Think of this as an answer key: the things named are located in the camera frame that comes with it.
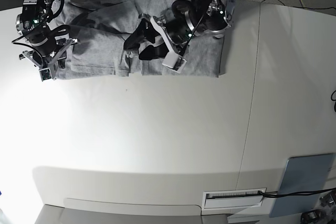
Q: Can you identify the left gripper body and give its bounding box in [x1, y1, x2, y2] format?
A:
[162, 14, 196, 48]

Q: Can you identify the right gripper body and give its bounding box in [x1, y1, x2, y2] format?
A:
[28, 37, 66, 61]

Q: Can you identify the grey T-shirt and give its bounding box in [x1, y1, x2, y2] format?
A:
[54, 0, 224, 80]

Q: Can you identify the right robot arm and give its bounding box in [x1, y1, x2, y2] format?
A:
[16, 0, 80, 80]

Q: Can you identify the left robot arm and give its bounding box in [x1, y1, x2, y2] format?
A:
[124, 0, 236, 68]

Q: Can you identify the blue-grey flat panel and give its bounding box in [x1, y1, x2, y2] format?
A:
[269, 153, 334, 218]

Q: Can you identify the black device on floor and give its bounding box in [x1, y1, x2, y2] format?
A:
[300, 209, 321, 224]

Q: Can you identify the black cable to slot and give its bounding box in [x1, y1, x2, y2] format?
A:
[258, 188, 336, 199]

